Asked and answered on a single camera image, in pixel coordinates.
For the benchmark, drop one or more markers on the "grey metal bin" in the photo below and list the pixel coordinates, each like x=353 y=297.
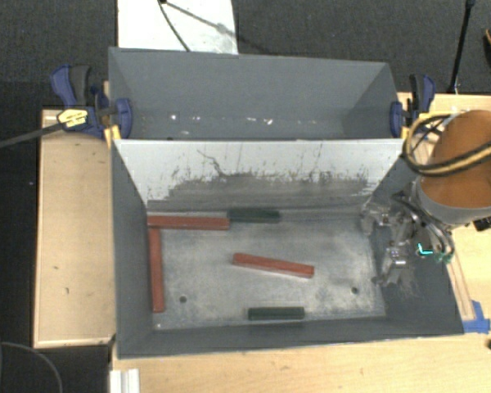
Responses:
x=245 y=92

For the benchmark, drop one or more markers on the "dark green flat block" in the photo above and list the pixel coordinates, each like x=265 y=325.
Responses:
x=276 y=313
x=253 y=215

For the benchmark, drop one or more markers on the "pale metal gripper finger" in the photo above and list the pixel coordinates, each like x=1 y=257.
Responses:
x=389 y=260
x=400 y=269

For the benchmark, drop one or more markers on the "black cylinder on white bracket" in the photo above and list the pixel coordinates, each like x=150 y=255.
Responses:
x=489 y=222

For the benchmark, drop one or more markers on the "pale wood flat board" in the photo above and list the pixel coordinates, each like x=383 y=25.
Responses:
x=75 y=240

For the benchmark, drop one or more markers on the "red-brown flat block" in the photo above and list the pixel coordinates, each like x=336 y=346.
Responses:
x=156 y=272
x=188 y=222
x=273 y=265

